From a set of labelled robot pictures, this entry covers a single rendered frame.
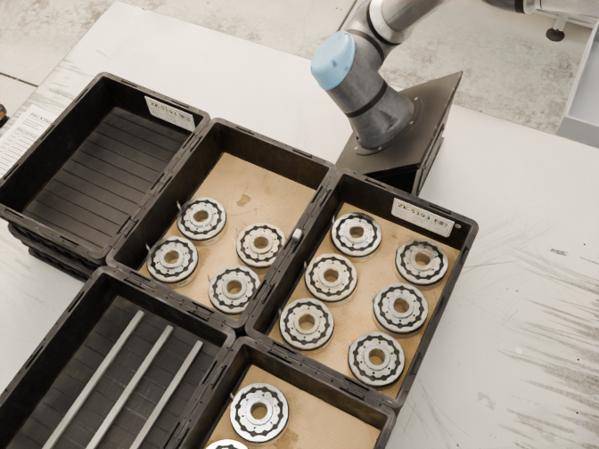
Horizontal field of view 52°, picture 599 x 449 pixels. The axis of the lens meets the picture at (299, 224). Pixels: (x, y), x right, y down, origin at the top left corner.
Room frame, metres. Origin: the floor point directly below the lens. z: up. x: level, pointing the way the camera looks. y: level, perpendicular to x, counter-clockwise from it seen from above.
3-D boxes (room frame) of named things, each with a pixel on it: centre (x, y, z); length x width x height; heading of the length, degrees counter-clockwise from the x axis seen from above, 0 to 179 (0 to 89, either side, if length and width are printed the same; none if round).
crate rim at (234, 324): (0.63, 0.14, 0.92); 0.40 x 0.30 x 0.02; 151
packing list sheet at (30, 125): (0.95, 0.69, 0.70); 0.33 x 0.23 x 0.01; 154
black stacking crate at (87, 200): (0.78, 0.40, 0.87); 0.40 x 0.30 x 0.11; 151
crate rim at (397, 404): (0.49, -0.12, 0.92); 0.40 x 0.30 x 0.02; 151
